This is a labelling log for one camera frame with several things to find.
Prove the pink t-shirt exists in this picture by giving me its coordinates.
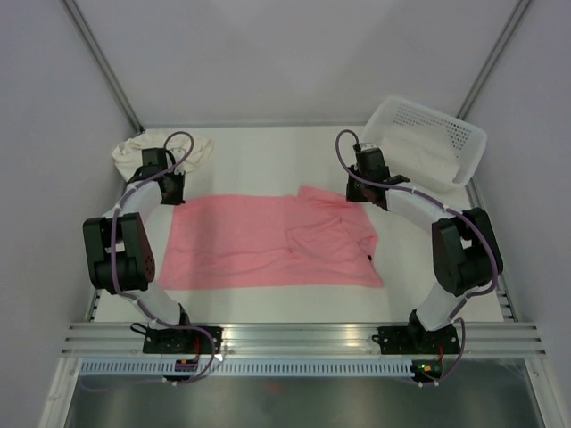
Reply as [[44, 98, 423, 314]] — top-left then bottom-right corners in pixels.
[[159, 186, 383, 291]]

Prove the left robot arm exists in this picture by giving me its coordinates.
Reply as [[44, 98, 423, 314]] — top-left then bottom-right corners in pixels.
[[82, 148, 194, 353]]

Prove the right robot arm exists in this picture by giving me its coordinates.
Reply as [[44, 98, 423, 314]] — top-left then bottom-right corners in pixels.
[[345, 144, 503, 352]]

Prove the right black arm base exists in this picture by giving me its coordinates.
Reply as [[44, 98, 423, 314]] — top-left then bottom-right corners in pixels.
[[371, 322, 460, 356]]

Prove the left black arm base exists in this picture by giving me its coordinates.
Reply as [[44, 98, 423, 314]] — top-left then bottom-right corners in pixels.
[[130, 323, 223, 355]]

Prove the cream white t-shirt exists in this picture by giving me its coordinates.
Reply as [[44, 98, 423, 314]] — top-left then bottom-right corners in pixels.
[[112, 128, 214, 181]]

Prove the white plastic basket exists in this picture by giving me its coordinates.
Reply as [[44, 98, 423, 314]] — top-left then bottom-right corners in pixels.
[[360, 95, 488, 193]]

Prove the white cloth in basket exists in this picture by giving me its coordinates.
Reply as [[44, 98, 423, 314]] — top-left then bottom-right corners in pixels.
[[380, 128, 460, 193]]

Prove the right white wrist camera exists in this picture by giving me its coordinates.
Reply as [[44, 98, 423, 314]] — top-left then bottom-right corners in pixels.
[[360, 143, 378, 151]]

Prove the left aluminium frame post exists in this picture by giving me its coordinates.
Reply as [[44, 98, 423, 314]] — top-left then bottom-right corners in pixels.
[[60, 0, 145, 134]]

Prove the aluminium frame post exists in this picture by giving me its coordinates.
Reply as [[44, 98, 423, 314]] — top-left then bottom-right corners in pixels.
[[456, 0, 534, 120], [60, 0, 145, 134]]

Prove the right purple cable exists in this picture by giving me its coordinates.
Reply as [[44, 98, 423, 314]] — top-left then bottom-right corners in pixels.
[[335, 129, 500, 358]]

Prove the aluminium mounting rail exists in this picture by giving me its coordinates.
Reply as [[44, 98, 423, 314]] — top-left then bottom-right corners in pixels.
[[60, 322, 547, 358]]

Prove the white slotted cable duct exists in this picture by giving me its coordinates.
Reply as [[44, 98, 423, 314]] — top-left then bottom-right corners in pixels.
[[80, 358, 412, 377]]

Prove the right aluminium frame post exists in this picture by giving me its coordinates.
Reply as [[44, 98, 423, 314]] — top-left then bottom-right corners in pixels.
[[456, 0, 534, 120]]

